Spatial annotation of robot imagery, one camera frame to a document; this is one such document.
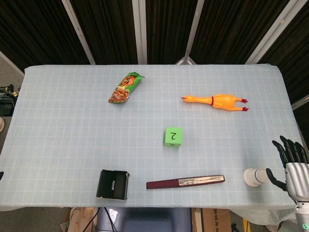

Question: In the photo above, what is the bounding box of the black open cardboard box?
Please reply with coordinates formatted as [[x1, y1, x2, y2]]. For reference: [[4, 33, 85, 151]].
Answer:
[[96, 169, 130, 201]]

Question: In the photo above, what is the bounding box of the green snack bag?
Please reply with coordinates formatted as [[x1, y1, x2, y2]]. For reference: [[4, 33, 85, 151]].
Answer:
[[107, 72, 145, 104]]

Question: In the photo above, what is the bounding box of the light wooden board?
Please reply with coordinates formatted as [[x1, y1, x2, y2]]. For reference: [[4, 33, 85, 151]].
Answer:
[[69, 207, 98, 232]]

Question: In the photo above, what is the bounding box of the black equipment with cables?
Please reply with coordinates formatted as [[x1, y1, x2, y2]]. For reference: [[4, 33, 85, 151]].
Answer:
[[0, 84, 20, 117]]

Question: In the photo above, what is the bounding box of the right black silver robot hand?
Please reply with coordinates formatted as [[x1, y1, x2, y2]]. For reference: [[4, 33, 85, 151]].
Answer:
[[265, 135, 309, 206]]

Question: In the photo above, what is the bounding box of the dark red folded fan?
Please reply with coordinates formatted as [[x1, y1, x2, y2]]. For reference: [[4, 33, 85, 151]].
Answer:
[[146, 174, 226, 190]]

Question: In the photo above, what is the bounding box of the green cube with handwritten numbers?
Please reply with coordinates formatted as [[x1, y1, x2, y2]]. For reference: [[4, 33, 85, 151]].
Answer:
[[163, 126, 183, 147]]

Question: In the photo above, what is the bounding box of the yellow rubber chicken toy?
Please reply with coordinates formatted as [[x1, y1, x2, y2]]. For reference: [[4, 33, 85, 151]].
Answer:
[[181, 93, 250, 112]]

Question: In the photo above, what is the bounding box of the brown cardboard box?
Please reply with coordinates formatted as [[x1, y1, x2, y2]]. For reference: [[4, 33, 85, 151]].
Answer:
[[192, 207, 232, 232]]

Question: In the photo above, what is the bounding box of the light blue grid tablecloth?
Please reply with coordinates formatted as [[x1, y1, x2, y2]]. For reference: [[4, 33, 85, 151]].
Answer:
[[0, 63, 306, 228]]

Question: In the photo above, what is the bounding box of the white metal frame post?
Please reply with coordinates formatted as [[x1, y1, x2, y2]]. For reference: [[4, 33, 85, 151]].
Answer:
[[245, 0, 302, 65], [132, 0, 148, 65], [61, 0, 96, 65], [175, 0, 205, 65]]

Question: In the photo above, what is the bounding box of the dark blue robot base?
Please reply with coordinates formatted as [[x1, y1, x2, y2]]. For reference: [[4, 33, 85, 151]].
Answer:
[[96, 207, 193, 232]]

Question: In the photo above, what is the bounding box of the white plastic cup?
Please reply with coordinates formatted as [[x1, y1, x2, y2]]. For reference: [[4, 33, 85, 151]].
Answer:
[[242, 168, 270, 187]]

